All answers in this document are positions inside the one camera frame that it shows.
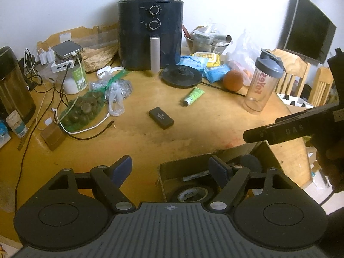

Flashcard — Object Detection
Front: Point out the small black rectangular box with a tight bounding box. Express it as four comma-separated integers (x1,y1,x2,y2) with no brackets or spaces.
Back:
149,107,175,131

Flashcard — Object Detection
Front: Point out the white power strip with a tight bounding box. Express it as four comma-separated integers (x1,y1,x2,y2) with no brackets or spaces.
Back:
51,59,76,74

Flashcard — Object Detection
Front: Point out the wooden slatted chair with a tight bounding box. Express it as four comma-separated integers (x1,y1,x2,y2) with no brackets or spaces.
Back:
309,66,335,106
271,48,311,97

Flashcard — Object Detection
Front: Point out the clear plastic bag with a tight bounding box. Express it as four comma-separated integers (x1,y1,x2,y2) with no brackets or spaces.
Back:
90,79,133,117

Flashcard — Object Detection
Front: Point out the person's right hand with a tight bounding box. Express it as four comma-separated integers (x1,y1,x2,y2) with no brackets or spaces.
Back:
316,136,344,194

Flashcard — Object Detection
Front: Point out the yellow wipes packet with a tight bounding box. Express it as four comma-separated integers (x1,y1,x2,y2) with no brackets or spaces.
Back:
191,52,221,68

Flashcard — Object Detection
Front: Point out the green tube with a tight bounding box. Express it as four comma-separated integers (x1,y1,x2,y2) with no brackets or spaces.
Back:
182,87,205,107

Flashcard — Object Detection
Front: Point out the blue white packet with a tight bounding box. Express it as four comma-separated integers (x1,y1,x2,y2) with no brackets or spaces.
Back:
0,120,12,149

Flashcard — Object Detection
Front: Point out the metal bowl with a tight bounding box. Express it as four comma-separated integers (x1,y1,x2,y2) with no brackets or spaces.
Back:
184,34,233,55

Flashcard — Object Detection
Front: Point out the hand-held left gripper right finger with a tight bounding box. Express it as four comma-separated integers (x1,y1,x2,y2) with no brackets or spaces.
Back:
208,155,303,211

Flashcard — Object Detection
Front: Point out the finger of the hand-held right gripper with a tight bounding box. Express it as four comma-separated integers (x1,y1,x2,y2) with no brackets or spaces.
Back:
243,124,278,143
275,106,335,125

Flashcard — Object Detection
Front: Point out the black round lid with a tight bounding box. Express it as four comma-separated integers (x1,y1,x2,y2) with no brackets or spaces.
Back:
161,65,203,88

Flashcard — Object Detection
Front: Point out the black tape roll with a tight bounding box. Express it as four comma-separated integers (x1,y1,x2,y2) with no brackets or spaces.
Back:
170,184,215,203

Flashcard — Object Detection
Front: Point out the white paper packet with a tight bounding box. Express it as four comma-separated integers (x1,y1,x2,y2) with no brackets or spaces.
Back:
192,28,215,45

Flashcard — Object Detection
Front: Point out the black plug charger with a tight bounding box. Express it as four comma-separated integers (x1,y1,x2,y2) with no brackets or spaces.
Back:
24,49,37,66

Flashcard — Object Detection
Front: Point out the grey power bank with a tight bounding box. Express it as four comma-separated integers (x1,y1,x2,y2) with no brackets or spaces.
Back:
52,40,83,59

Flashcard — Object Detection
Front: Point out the white plastic bag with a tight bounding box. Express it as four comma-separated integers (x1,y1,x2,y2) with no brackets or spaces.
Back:
228,28,260,86

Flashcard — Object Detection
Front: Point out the silver foil roll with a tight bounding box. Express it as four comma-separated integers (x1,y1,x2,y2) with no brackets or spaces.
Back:
211,34,233,43

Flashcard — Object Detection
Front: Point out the cardboard box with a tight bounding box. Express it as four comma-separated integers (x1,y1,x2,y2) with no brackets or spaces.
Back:
157,141,313,202

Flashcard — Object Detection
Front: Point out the black round container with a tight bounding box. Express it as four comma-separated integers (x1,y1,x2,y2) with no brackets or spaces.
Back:
240,154,262,172

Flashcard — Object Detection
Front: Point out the thin black rod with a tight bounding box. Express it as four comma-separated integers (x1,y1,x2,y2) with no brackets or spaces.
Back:
201,82,246,97

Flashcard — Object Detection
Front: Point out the white green pill bottle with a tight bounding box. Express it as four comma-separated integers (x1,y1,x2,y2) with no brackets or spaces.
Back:
6,110,27,138

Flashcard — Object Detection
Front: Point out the brown wooden box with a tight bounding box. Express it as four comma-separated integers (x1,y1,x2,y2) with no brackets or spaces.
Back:
40,123,66,151

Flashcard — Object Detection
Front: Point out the black flat screen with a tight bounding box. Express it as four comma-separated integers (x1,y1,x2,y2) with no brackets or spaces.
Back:
278,0,337,65

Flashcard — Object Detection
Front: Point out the green net bag of chestnuts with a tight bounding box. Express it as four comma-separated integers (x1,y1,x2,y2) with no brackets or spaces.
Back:
59,70,127,132

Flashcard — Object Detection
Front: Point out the wooden chair with white label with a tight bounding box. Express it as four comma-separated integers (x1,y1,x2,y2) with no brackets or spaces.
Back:
36,25,120,50

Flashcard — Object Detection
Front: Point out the clear shaker bottle grey lid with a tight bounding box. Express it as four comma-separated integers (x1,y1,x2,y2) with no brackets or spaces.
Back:
243,48,285,115

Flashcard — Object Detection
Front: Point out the long black cable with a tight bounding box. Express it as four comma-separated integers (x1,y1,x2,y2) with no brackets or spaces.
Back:
15,84,58,197

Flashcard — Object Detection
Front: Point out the white cup green label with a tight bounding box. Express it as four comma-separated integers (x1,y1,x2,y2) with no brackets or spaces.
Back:
63,59,89,95

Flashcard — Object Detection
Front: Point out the silver foil stick packet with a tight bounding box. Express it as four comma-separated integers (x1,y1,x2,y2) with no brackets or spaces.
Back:
182,170,211,182

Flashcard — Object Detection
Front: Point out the orange fruit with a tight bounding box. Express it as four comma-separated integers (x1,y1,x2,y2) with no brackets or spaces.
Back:
223,70,244,91

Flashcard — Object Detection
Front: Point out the dark blue air fryer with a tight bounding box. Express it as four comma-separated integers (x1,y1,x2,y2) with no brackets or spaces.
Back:
117,0,184,73

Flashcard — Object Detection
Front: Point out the white strap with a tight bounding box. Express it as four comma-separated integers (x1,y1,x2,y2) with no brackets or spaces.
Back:
97,66,123,80

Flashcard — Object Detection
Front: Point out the steel electric kettle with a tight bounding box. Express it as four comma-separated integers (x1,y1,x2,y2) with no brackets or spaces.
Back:
0,46,37,124

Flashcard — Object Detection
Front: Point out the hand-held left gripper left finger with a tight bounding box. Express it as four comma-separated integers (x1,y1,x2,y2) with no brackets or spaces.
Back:
47,155,136,211

